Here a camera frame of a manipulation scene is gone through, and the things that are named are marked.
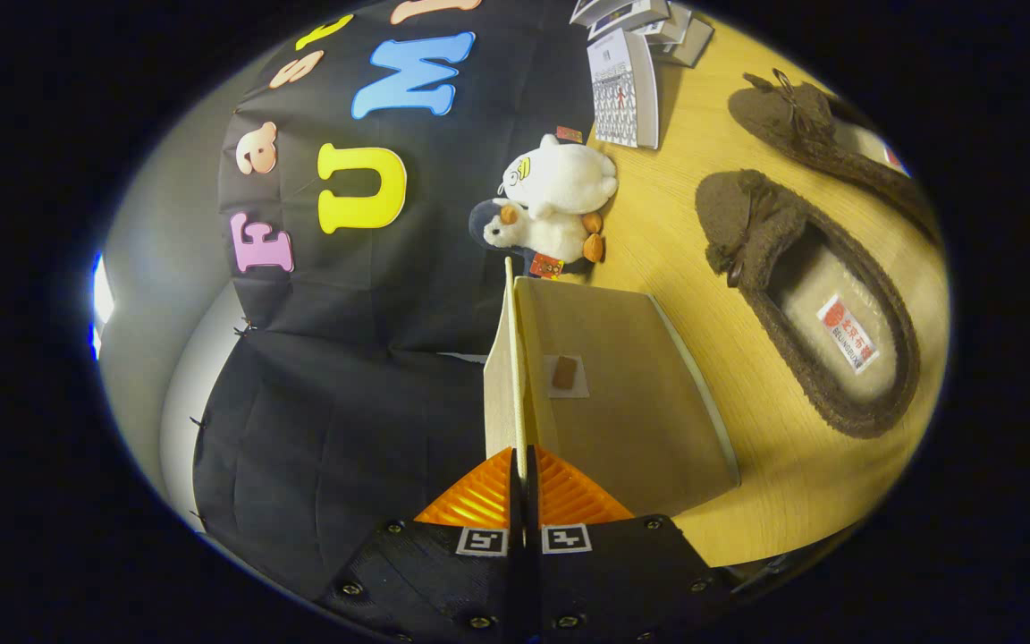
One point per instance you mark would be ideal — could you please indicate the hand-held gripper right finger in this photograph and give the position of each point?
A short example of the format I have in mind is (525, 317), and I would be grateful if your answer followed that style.
(613, 581)

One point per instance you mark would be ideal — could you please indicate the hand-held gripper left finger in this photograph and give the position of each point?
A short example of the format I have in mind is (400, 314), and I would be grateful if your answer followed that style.
(443, 581)

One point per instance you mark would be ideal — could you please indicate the beige fabric storage box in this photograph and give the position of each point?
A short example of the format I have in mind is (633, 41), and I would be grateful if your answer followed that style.
(631, 420)

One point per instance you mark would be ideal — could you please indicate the brown fuzzy shoe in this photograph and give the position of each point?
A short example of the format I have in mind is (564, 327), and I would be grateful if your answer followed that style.
(752, 224)
(783, 121)

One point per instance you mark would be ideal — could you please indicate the grey penguin plush toy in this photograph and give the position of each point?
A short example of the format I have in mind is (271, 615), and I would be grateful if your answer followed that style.
(533, 234)

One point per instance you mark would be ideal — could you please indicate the white duck plush toy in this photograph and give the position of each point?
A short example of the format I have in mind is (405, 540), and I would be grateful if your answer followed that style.
(564, 179)

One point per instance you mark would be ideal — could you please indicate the patterned cover book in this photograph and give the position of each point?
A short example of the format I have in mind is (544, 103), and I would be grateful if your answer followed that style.
(622, 89)

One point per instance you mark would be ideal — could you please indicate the dark grey book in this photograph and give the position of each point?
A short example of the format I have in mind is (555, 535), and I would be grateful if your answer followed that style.
(692, 46)

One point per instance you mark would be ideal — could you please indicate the white thin book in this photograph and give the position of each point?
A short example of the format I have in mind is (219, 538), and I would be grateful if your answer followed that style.
(671, 27)

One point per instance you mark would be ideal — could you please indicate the white book blue photo cover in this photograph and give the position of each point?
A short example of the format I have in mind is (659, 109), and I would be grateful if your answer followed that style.
(627, 16)

